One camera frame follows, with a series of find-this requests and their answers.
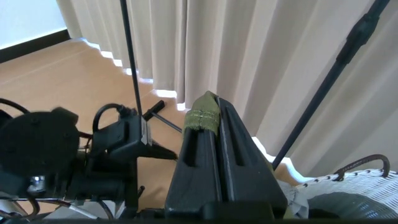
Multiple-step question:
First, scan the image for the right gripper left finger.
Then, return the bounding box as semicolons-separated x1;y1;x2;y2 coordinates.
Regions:
164;129;222;217

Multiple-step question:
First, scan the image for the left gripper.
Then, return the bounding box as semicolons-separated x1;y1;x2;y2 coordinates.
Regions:
63;140;178;218

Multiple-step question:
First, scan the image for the black clothes rack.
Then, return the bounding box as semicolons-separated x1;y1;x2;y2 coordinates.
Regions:
119;0;391;171

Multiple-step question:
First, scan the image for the black cable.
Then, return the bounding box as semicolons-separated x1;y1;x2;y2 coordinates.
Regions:
0;98;30;114
92;103;126;133

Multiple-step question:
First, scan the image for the green sleeveless top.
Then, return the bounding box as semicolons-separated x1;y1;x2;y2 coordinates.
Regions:
182;90;222;137

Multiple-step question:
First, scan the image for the white laundry basket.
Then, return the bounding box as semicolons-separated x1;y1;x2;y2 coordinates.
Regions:
295;154;398;219

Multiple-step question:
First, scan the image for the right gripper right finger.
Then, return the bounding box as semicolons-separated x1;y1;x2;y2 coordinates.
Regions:
216;98;289;217

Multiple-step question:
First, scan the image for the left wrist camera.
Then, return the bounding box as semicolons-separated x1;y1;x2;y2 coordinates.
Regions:
89;111;154;158

